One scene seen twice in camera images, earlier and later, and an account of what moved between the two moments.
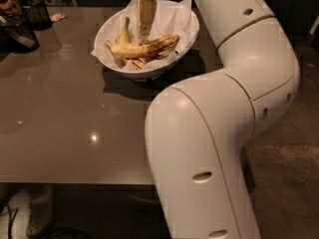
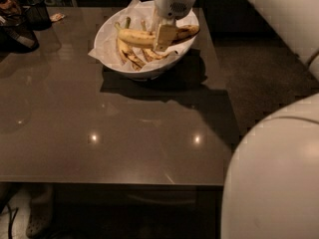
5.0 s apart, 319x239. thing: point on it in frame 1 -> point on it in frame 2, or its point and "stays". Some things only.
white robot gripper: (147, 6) -> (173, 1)
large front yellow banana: (156, 49) -> (148, 39)
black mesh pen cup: (37, 14) stays
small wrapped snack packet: (57, 17) stays
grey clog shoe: (42, 214) stays
